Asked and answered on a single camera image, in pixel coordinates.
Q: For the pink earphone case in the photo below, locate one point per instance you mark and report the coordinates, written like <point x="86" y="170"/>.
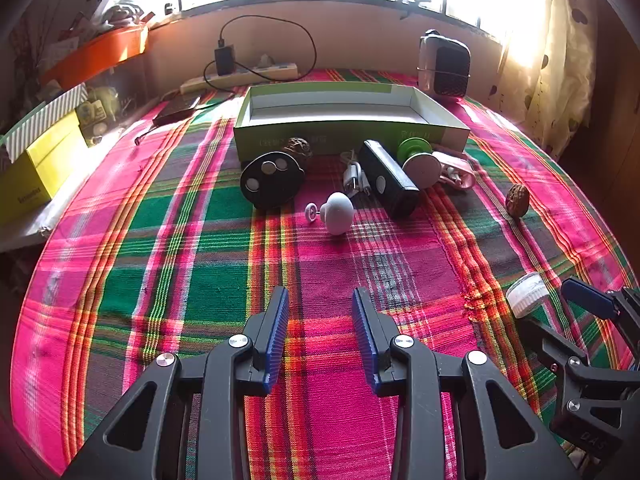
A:
<point x="462" y="180"/>

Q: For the cream power strip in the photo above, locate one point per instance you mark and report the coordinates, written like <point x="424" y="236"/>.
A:
<point x="270" y="71"/>

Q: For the light pitted walnut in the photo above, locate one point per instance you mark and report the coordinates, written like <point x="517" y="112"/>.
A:
<point x="516" y="201"/>

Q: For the black rectangular device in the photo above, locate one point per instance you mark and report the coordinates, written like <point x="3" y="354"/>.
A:
<point x="385" y="180"/>

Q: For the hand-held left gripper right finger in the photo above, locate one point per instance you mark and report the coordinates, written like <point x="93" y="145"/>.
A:
<point x="365" y="340"/>

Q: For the white plug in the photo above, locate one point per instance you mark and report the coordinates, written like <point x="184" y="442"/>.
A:
<point x="265" y="60"/>

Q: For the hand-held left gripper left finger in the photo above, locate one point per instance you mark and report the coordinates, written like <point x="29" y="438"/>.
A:
<point x="277" y="340"/>

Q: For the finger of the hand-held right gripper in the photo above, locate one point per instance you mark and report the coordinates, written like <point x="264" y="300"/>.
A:
<point x="587" y="300"/>
<point x="560" y="355"/>

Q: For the cream dotted curtain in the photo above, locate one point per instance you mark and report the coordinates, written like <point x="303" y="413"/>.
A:
<point x="555" y="85"/>

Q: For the white ribbed cap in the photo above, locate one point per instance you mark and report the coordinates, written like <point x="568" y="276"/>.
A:
<point x="525" y="292"/>

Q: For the dark smartphone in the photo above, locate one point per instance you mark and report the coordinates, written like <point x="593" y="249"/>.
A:
<point x="175" y="110"/>

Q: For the small dark sill object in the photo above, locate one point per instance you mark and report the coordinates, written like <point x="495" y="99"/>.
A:
<point x="168" y="8"/>

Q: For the yellow cardboard box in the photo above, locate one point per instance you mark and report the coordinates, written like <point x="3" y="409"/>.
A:
<point x="35" y="175"/>

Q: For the plastic bag of clutter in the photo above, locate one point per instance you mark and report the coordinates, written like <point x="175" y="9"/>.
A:
<point x="117" y="10"/>

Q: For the green white cardboard box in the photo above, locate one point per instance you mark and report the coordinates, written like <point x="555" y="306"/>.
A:
<point x="350" y="130"/>

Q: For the black charger adapter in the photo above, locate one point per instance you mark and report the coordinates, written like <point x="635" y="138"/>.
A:
<point x="225" y="60"/>

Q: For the white mushroom-shaped knob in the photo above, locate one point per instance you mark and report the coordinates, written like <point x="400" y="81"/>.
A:
<point x="337" y="210"/>

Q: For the green white spool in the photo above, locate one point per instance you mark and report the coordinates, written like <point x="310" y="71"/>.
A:
<point x="422" y="167"/>

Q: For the dark ridged walnut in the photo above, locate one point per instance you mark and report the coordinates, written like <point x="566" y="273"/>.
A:
<point x="297" y="147"/>

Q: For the shelf of small trinkets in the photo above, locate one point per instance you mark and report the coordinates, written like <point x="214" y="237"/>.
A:
<point x="100" y="105"/>

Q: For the orange plastic tray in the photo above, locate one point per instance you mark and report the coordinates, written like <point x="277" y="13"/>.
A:
<point x="95" y="57"/>

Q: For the green white striped box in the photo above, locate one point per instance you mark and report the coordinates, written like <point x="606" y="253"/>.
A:
<point x="45" y="117"/>

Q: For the black round button device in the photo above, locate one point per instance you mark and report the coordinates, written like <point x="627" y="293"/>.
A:
<point x="260" y="190"/>

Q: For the white sheet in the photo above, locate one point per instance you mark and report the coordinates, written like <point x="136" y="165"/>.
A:
<point x="30" y="232"/>

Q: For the small grey black heater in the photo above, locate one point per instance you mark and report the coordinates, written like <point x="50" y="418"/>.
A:
<point x="450" y="67"/>

